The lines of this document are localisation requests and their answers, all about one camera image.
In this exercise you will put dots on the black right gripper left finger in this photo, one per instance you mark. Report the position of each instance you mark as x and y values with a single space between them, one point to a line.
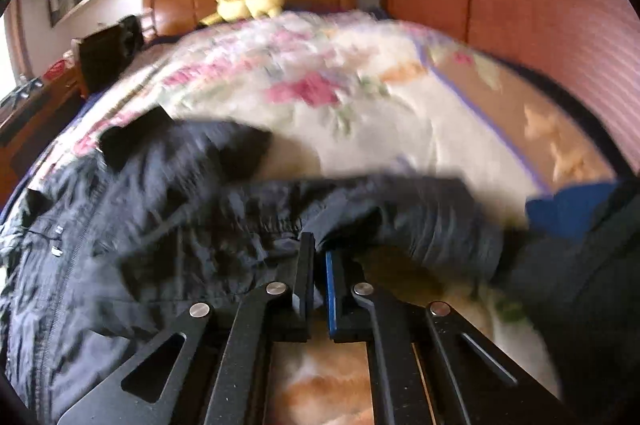
200 371

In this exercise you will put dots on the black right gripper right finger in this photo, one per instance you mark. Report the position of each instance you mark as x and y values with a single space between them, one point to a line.
428 364

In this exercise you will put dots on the dark navy jacket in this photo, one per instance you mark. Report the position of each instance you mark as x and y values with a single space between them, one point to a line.
165 213

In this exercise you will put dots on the floral bed blanket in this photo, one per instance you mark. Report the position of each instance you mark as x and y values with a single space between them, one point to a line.
349 95

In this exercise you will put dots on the dark wooden chair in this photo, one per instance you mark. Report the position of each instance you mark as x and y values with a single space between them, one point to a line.
103 55

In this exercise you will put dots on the red basket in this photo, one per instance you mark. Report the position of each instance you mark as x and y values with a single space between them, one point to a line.
56 70

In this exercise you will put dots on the yellow plush toy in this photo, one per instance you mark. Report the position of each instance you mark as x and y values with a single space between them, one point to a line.
229 11

